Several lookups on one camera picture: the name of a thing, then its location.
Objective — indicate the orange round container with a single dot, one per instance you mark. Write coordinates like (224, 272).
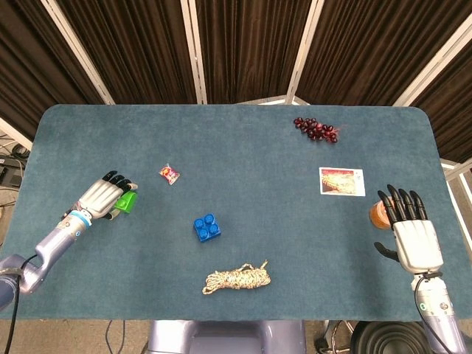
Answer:
(378, 218)

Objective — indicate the white metal frame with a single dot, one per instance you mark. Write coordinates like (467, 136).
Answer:
(461, 191)

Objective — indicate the left lilac robot arm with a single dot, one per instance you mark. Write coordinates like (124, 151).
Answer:
(48, 250)

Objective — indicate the red candy packet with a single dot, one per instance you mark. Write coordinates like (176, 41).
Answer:
(169, 174)

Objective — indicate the black round ribbed object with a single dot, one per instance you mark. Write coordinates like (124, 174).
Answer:
(387, 339)

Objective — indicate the chrome stool base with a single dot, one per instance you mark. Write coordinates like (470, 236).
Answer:
(333, 333)

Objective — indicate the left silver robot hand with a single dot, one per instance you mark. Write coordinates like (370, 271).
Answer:
(99, 197)

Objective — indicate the lilac robot base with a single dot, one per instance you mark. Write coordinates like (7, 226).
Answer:
(221, 337)

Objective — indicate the brown curtain screen panel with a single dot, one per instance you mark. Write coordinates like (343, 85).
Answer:
(453, 118)
(37, 55)
(368, 48)
(250, 48)
(140, 48)

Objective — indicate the blue table cloth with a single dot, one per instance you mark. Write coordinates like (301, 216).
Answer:
(258, 184)

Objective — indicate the dark red grape bunch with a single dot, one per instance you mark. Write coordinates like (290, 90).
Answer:
(317, 129)

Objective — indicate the right lilac robot arm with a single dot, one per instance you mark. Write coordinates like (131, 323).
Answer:
(440, 313)

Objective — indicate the green toy block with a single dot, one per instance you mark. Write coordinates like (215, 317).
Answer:
(127, 203)

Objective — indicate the red photo postcard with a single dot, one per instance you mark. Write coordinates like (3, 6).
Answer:
(341, 181)

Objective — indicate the black power strip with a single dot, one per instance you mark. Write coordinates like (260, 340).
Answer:
(11, 178)

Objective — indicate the blue toy brick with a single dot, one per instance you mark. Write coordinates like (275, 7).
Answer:
(207, 228)

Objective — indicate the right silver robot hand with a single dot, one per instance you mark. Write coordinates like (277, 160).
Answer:
(416, 243)

